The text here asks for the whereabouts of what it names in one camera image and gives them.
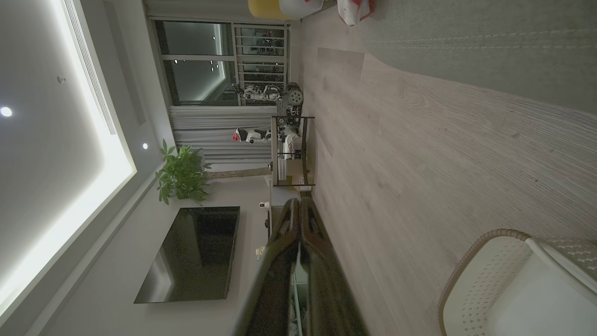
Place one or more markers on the grey television cabinet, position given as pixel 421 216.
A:
pixel 280 196

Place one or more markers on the wheeled robot with mecanum wheel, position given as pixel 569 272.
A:
pixel 295 99

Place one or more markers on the dark metal frame shelf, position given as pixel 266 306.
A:
pixel 304 154

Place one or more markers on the yellow round container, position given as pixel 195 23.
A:
pixel 263 8

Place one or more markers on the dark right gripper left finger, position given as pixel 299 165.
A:
pixel 273 284

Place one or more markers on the large window with grille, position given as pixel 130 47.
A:
pixel 200 60

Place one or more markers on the white humanoid robot red head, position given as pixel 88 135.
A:
pixel 252 135

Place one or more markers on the green potted plant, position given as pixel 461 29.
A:
pixel 183 175

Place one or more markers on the light grey curtain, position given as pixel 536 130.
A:
pixel 210 140

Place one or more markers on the small white security camera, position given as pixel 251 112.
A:
pixel 264 205

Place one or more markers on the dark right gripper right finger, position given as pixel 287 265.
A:
pixel 326 289

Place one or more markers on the long ceiling air vent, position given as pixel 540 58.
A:
pixel 91 70

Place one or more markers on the white plastic basket brown rim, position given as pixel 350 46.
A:
pixel 480 284

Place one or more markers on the red garment with white trim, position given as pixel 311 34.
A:
pixel 353 10

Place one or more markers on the black flat television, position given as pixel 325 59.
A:
pixel 196 256

